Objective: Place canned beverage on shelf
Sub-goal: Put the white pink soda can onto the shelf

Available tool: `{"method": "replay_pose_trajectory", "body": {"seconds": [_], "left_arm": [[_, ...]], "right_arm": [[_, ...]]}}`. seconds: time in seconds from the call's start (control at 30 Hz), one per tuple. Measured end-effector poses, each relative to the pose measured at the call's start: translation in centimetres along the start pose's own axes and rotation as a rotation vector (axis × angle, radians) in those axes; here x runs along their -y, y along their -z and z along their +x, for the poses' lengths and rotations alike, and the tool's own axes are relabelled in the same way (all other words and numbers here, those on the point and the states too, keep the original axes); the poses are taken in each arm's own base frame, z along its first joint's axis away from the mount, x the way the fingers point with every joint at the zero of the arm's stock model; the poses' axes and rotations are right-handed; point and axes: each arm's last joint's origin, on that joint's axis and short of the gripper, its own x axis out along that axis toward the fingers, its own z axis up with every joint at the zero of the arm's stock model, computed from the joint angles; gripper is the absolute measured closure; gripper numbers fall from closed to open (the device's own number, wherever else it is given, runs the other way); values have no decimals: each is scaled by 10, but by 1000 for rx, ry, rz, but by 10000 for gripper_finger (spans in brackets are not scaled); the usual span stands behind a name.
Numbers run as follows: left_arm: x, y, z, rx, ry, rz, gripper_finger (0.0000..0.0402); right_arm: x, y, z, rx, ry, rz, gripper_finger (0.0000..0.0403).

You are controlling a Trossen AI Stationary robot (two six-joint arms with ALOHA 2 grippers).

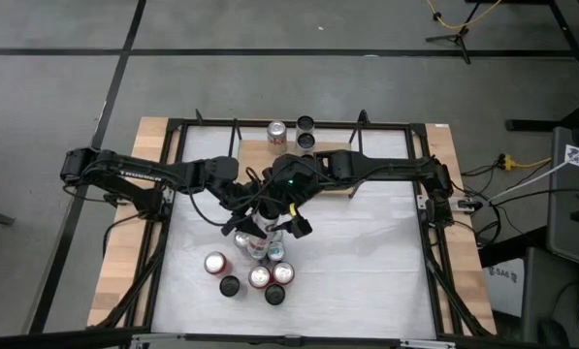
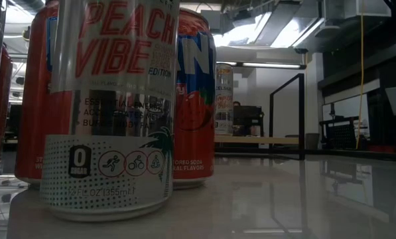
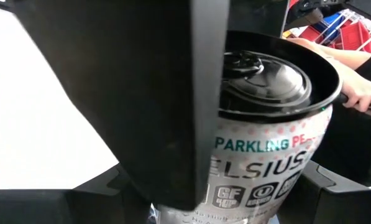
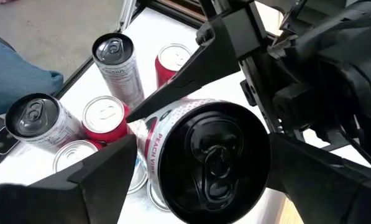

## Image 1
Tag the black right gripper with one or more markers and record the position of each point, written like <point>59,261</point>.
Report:
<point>294,179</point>

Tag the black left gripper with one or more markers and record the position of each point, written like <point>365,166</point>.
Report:
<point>251,199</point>

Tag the silver Diet Coke can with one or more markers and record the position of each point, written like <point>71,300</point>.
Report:
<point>241,239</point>
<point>277,138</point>

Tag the Celsius Peach Vibe can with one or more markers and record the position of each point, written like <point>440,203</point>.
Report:
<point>275,294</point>
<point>266,223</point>

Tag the Celsius Tropical Vibe can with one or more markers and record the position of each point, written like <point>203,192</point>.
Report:
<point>306,141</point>

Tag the Celsius can with black lid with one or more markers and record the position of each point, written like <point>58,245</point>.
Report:
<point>230,286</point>
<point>305,123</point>

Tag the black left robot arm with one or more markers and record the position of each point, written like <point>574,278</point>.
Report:
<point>138,175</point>

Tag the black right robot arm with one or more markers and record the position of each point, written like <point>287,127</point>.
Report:
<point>391,168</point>

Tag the wooden shelf board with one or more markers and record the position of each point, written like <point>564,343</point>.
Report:
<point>255,150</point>

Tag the blue silver Red Bull can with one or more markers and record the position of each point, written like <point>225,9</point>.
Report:
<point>276,251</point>

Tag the red Fanta strawberry can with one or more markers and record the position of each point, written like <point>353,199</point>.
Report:
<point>259,276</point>
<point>215,263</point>
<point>283,273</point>

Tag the white cardboard box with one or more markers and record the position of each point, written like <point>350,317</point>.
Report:
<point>505,291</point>

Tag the black tripod stand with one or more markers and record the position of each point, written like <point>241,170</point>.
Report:
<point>459,39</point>

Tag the dark grey cabinet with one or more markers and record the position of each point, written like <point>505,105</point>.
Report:
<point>551,300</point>

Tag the grey equipment case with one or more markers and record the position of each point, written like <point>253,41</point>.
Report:
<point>570,218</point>

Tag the black metal shelf frame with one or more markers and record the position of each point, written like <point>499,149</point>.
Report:
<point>361,140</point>

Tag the black table-level camera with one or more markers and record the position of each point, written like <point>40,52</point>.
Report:
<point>291,340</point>

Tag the black desk frame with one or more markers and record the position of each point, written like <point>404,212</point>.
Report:
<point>531,125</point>

